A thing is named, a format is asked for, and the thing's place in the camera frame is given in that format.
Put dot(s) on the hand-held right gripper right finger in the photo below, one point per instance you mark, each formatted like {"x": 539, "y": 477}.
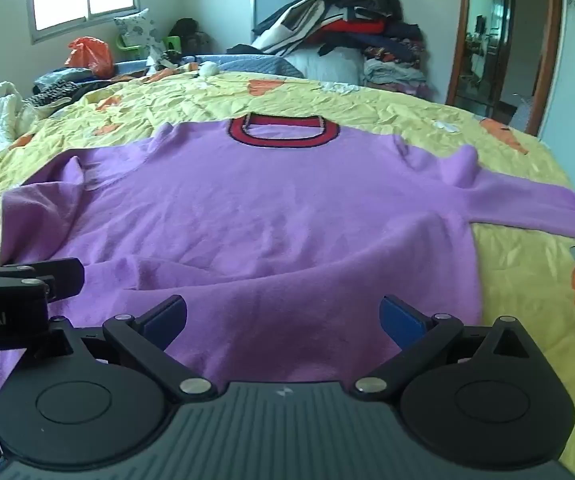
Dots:
{"x": 398, "y": 321}

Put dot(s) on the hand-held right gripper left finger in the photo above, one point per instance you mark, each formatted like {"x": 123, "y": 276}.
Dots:
{"x": 167, "y": 319}

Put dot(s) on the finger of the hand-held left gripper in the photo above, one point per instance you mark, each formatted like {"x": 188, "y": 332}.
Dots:
{"x": 62, "y": 277}

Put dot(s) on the purple sweater with red collar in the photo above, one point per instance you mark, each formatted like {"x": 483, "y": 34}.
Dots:
{"x": 277, "y": 220}

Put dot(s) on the dark striped clothes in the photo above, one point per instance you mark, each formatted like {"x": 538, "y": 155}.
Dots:
{"x": 65, "y": 87}

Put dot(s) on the pile of clothes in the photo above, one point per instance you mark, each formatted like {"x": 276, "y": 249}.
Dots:
{"x": 337, "y": 25}

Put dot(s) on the yellow carrot-print bedspread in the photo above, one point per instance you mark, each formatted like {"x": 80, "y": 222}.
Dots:
{"x": 527, "y": 280}

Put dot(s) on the white quilted cloth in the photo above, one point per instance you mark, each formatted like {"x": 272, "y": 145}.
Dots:
{"x": 5, "y": 110}

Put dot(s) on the orange plastic bag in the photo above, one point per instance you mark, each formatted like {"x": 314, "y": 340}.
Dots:
{"x": 90, "y": 57}

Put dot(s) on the green plastic chair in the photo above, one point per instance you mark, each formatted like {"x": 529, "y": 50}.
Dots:
{"x": 128, "y": 45}

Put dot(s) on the white basket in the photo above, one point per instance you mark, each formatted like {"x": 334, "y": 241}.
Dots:
{"x": 523, "y": 112}

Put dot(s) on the white plush ball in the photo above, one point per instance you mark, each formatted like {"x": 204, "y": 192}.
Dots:
{"x": 209, "y": 69}

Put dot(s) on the floral pillow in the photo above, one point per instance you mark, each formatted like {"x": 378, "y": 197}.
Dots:
{"x": 135, "y": 30}

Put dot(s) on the blue quilt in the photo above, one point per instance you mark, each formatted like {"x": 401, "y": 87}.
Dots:
{"x": 252, "y": 64}

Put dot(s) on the dark bag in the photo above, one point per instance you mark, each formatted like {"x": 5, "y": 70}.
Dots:
{"x": 190, "y": 35}

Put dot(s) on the grey monitor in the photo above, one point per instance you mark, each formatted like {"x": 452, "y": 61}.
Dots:
{"x": 270, "y": 2}

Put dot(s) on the wooden door frame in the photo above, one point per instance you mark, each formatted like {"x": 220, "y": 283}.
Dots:
{"x": 550, "y": 35}

